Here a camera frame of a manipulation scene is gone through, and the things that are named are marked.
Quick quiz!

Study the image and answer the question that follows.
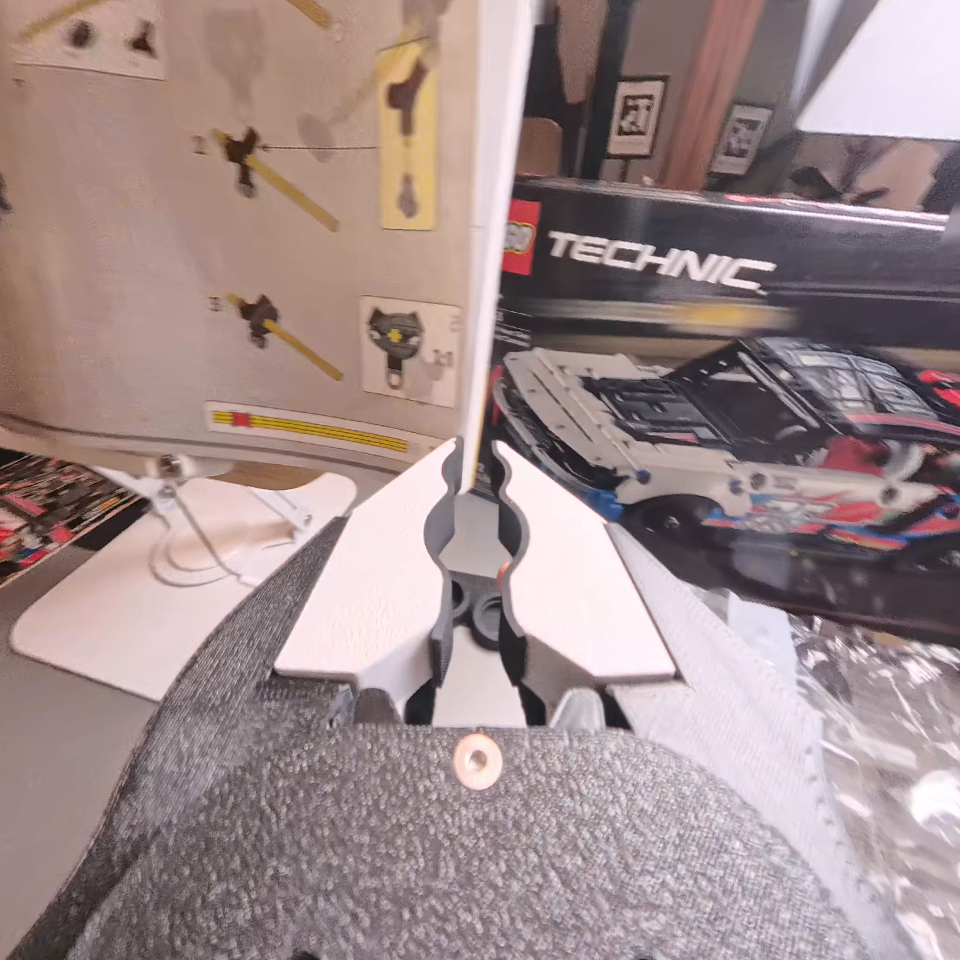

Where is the lego sticker sheet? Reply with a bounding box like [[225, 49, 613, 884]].
[[0, 453, 144, 590]]

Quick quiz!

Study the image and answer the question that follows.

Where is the lego instruction booklet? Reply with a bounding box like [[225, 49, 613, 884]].
[[0, 0, 537, 496]]

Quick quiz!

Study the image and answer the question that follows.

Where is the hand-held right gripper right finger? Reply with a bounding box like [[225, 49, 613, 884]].
[[489, 441, 689, 727]]

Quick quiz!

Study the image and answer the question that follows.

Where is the framed wall picture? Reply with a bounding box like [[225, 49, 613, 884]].
[[708, 103, 774, 177], [606, 75, 670, 160]]

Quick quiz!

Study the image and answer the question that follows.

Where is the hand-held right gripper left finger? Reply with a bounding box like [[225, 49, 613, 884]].
[[273, 437, 465, 723]]

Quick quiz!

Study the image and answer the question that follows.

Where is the white book stand base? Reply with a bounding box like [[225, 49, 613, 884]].
[[0, 411, 360, 704]]

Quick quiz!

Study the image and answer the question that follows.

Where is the black lego set box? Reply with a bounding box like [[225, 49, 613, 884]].
[[487, 174, 960, 646]]

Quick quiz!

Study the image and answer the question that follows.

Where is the clear plastic bag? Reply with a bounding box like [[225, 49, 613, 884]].
[[772, 611, 960, 960]]

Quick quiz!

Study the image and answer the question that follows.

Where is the white panel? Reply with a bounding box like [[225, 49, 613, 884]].
[[795, 0, 960, 144]]

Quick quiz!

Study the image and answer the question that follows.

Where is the brown curtain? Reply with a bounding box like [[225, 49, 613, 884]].
[[663, 0, 766, 189]]

